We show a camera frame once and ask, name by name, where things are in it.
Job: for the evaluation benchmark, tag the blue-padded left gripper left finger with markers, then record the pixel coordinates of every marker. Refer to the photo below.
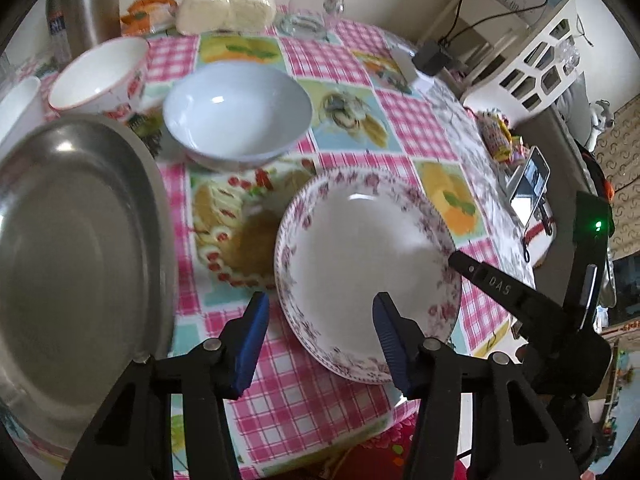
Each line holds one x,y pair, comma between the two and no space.
233,355

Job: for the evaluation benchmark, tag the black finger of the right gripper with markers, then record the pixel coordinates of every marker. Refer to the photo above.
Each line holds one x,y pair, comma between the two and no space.
534,310

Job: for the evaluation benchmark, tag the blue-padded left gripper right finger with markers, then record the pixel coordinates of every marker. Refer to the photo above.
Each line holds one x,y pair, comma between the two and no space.
405,347

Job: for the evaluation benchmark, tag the pink floral ceramic plate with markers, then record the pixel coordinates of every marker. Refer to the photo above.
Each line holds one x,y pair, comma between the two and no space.
347,235

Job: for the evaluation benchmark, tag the large stainless steel plate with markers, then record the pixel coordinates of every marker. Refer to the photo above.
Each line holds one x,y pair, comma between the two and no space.
89,275

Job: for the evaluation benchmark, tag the light blue bowl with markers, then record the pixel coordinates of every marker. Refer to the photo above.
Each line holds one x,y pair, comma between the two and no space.
235,115

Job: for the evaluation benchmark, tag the white bowl red floral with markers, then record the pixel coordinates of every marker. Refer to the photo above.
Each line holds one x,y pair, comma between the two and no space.
107,80

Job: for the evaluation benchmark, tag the smartphone on stand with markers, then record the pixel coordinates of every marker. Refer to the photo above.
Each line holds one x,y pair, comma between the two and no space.
527,186

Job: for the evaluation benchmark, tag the colourful candy pack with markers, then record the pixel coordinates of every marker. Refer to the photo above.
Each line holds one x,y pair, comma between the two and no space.
496,135

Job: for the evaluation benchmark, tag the pink checkered tablecloth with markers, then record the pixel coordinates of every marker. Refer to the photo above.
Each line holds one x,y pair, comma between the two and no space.
297,416

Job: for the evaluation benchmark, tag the white plastic basket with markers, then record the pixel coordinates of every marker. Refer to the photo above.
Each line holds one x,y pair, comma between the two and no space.
515,56

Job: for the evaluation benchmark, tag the black power adapter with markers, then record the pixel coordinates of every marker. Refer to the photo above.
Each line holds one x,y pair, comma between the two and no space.
432,58

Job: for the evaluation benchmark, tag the white small box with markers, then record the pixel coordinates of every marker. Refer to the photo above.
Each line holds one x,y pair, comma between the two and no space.
416,80

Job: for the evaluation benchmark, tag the white cup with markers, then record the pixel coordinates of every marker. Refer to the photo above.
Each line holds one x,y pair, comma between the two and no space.
21,112

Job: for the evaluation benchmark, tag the glass ashtray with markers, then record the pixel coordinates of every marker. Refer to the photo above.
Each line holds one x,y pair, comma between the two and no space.
303,26

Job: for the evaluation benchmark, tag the orange snack packet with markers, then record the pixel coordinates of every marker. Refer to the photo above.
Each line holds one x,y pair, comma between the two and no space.
147,17

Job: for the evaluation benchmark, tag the wrapped white steamed buns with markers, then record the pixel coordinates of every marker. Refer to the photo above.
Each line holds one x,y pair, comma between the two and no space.
194,17

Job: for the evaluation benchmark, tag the stainless steel thermos jug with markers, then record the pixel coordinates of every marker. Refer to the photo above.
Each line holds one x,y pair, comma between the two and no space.
76,26

